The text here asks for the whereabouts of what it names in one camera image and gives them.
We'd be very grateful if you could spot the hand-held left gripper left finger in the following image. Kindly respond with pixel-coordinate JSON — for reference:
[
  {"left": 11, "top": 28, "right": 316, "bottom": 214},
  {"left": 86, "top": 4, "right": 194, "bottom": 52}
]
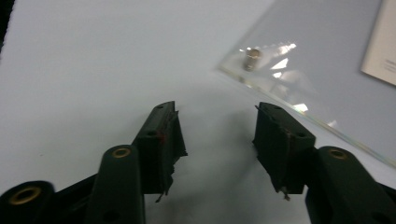
[{"left": 132, "top": 100, "right": 189, "bottom": 203}]

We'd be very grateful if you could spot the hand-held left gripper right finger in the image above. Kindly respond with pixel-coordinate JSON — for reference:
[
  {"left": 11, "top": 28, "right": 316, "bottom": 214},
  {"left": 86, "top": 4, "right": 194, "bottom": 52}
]
[{"left": 252, "top": 101, "right": 318, "bottom": 202}]

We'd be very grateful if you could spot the clear acrylic photo frame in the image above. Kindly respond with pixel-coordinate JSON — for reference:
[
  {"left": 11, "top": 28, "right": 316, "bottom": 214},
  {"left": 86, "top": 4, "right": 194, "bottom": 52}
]
[{"left": 217, "top": 0, "right": 396, "bottom": 171}]

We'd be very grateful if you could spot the picture card with white border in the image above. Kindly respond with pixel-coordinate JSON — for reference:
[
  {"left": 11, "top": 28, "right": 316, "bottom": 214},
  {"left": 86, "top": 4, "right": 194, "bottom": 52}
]
[{"left": 360, "top": 0, "right": 396, "bottom": 87}]

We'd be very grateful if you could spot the metal standoff screw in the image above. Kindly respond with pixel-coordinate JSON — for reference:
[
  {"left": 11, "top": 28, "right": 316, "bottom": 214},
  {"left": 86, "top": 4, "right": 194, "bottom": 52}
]
[{"left": 242, "top": 48, "right": 262, "bottom": 73}]

